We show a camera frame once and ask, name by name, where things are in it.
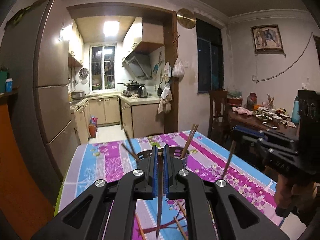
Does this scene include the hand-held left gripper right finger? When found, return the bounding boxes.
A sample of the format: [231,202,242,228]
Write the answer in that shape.
[163,145,290,240]

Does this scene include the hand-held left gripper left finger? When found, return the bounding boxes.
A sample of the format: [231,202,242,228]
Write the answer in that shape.
[31,145,160,240]

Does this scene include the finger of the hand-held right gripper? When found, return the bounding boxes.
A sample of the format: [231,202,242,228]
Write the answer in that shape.
[231,135,299,156]
[231,125,299,143]

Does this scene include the wooden chopstick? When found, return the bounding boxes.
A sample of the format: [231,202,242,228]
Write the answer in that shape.
[176,200,187,218]
[124,129,140,162]
[182,124,199,159]
[155,151,163,240]
[221,140,237,179]
[174,216,188,240]
[180,124,196,159]
[134,212,146,240]
[121,143,140,162]

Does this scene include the blue perforated utensil holder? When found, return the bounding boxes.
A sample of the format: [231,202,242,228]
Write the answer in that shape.
[137,146,190,168]

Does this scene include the person's right hand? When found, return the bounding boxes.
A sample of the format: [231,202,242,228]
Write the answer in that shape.
[274,174,320,227]

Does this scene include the dark wooden dining table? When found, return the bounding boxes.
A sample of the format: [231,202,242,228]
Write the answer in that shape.
[226,105,299,135]

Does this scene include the pink cloth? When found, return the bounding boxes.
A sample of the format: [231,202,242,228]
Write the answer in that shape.
[232,106,253,116]

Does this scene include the glass jar with red lid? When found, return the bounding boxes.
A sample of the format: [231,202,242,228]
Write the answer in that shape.
[247,92,258,110]

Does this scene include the red basin with greens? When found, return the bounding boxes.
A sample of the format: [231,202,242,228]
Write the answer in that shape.
[227,90,243,105]

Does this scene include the dark wooden chair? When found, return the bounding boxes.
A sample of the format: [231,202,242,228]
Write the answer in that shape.
[208,90,229,140]

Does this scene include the purple floral striped tablecloth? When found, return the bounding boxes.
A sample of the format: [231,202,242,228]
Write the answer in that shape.
[54,130,284,240]

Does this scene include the blue thermos bottle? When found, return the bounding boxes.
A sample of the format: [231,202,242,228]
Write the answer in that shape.
[291,95,300,123]

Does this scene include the beige kitchen counter cabinet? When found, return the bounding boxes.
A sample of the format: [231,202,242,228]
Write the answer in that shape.
[120,95,163,138]

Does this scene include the hanging cloth bags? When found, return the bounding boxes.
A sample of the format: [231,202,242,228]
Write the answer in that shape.
[157,82,173,114]

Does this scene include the orange plastic bottle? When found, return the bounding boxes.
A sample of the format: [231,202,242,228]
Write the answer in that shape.
[89,116,98,138]

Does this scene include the dark window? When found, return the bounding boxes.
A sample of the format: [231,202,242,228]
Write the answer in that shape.
[196,21,224,95]

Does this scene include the beige kitchen base cabinets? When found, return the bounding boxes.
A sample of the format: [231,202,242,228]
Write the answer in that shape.
[71,96,120,143]

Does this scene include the black wok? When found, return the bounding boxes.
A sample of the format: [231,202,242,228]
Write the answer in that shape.
[117,80,145,90]

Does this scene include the white hanging plastic bag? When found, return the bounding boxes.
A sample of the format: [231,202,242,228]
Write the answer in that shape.
[172,57,186,78]

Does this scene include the framed elephant picture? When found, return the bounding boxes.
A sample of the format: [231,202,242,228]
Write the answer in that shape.
[251,24,284,53]

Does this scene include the metal range hood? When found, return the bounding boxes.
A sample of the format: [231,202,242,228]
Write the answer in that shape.
[122,52,153,79]

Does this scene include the barred kitchen window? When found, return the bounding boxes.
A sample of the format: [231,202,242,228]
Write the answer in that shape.
[89,45,117,90]

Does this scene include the silver refrigerator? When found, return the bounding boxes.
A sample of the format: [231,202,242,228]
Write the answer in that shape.
[0,0,80,180]

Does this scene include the ceiling light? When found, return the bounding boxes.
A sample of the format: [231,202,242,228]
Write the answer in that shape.
[103,21,120,37]

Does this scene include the green container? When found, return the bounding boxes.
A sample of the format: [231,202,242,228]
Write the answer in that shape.
[0,71,8,93]

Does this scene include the yellow green cloth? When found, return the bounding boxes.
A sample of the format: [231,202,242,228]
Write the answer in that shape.
[5,0,58,28]

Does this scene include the brown door frame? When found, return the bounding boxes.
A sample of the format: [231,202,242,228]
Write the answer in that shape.
[66,5,179,134]

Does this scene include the wall cable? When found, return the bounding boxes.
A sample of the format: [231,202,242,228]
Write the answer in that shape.
[252,32,315,83]

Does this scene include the gold round wall clock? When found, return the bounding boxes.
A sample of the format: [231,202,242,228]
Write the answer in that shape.
[176,8,197,29]

